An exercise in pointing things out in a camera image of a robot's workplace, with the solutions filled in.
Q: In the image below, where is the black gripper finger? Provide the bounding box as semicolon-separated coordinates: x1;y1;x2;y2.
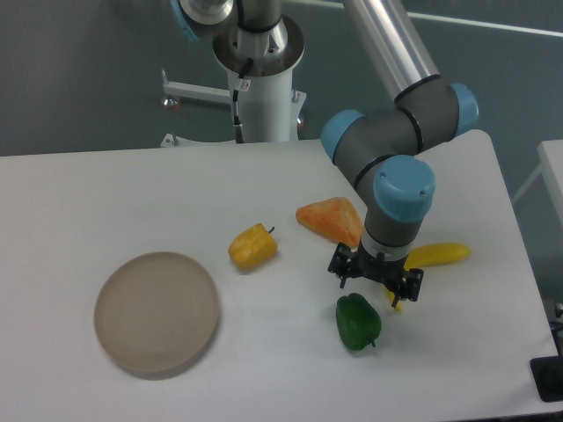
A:
385;268;424;307
328;243;360;288

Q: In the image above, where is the orange triangular fruit slice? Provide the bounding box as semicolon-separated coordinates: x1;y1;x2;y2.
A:
296;197;363;249

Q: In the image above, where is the green bell pepper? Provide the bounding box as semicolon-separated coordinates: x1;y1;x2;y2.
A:
335;293;382;352

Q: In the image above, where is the white side table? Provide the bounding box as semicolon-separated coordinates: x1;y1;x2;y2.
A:
511;140;563;211

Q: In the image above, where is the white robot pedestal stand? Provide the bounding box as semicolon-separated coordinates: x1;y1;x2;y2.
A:
158;15;308;149

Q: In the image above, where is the black cable with connector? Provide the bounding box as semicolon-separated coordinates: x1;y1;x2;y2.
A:
230;57;254;144

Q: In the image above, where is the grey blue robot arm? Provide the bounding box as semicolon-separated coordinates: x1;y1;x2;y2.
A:
172;1;479;302

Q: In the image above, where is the black device at edge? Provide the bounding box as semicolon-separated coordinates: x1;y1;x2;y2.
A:
530;356;562;403

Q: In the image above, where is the beige round plate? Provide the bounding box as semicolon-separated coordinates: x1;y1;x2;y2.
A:
93;251;221;380

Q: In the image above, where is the yellow bell pepper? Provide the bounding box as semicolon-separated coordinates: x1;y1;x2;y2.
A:
228;223;278;271

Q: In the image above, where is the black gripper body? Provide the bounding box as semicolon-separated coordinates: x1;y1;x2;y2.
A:
356;244;407;284

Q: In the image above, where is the yellow banana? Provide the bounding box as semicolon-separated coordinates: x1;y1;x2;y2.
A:
384;242;472;313

